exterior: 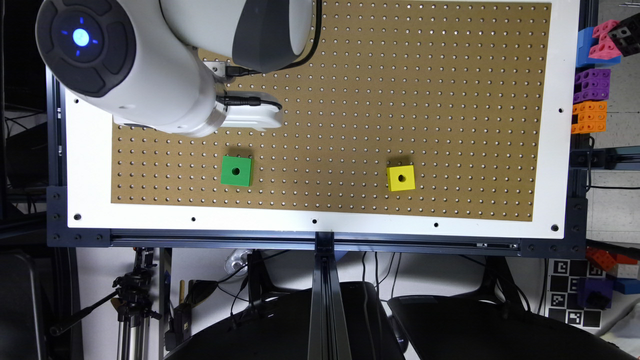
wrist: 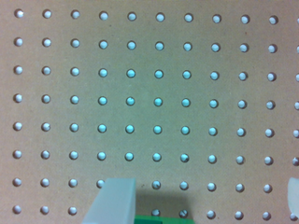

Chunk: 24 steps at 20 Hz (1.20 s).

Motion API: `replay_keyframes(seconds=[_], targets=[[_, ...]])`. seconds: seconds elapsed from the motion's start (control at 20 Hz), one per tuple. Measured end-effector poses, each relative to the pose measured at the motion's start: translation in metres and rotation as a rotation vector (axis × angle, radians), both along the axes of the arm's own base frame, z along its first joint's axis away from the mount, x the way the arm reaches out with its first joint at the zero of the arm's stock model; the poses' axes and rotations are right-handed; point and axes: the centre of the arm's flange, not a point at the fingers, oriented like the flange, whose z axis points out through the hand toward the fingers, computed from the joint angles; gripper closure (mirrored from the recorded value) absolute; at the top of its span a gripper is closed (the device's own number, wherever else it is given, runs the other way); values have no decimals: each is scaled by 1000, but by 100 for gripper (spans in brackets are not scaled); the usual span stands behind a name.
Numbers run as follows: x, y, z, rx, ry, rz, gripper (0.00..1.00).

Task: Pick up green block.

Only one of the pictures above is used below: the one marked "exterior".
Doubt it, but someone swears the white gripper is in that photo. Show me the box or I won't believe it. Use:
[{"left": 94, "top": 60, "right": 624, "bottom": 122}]
[{"left": 216, "top": 91, "right": 283, "bottom": 131}]

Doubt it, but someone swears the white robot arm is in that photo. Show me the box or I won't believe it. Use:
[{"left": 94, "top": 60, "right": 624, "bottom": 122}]
[{"left": 35, "top": 0, "right": 322, "bottom": 138}]

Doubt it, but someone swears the green cube block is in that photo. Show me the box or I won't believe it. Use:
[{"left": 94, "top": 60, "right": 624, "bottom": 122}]
[{"left": 220, "top": 156, "right": 253, "bottom": 187}]

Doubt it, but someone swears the yellow cube block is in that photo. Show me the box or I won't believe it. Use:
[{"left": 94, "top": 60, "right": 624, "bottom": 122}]
[{"left": 386, "top": 165, "right": 416, "bottom": 192}]

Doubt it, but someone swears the orange toy block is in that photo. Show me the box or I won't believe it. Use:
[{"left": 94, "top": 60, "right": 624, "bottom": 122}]
[{"left": 571, "top": 101, "right": 607, "bottom": 134}]

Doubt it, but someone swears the blue toy block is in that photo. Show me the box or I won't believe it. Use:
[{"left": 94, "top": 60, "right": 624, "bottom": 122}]
[{"left": 576, "top": 27, "right": 621, "bottom": 68}]

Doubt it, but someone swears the pink toy block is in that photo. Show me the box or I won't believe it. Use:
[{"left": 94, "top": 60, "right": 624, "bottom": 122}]
[{"left": 588, "top": 20, "right": 621, "bottom": 60}]

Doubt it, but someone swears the red toy block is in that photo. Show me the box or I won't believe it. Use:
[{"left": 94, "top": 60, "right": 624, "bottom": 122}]
[{"left": 585, "top": 247, "right": 638, "bottom": 271}]

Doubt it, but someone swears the black toy block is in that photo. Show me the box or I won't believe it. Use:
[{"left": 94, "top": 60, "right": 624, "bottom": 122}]
[{"left": 607, "top": 14, "right": 640, "bottom": 57}]

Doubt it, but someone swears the dark purple toy block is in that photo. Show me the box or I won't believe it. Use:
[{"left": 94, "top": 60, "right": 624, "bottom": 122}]
[{"left": 577, "top": 278, "right": 614, "bottom": 310}]

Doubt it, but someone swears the brown perforated pegboard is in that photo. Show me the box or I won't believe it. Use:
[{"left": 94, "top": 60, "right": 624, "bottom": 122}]
[{"left": 111, "top": 1, "right": 552, "bottom": 222}]

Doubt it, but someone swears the aluminium centre strut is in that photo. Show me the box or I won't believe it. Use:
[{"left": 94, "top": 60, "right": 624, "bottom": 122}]
[{"left": 307, "top": 232, "right": 352, "bottom": 360}]

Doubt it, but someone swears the fiducial marker sheet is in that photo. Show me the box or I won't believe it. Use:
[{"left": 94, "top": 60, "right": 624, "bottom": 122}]
[{"left": 543, "top": 259, "right": 605, "bottom": 330}]

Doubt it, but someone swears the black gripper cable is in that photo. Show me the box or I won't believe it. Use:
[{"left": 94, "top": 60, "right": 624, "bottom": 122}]
[{"left": 215, "top": 94, "right": 283, "bottom": 112}]

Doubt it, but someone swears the white board frame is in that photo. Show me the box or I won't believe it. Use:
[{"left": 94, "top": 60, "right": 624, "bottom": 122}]
[{"left": 65, "top": 1, "right": 578, "bottom": 239}]

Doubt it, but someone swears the black camera tripod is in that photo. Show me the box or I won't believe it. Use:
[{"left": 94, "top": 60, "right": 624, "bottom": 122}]
[{"left": 49, "top": 247, "right": 161, "bottom": 360}]

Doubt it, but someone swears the dark aluminium table frame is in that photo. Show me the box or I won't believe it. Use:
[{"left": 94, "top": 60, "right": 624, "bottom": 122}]
[{"left": 47, "top": 1, "right": 586, "bottom": 258}]

